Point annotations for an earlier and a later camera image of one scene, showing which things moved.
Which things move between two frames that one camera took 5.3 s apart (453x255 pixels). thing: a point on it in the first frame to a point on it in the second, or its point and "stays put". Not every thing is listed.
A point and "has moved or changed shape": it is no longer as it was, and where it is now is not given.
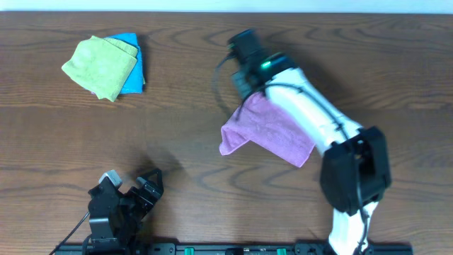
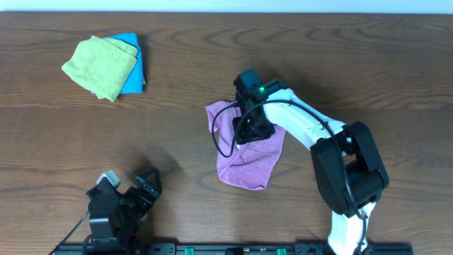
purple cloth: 260,120 has moved or changed shape
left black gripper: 151,185 stays put
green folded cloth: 102,64 stays put
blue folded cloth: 134,85 stays put
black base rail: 230,249 stays put
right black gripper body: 239,78 to 255,130
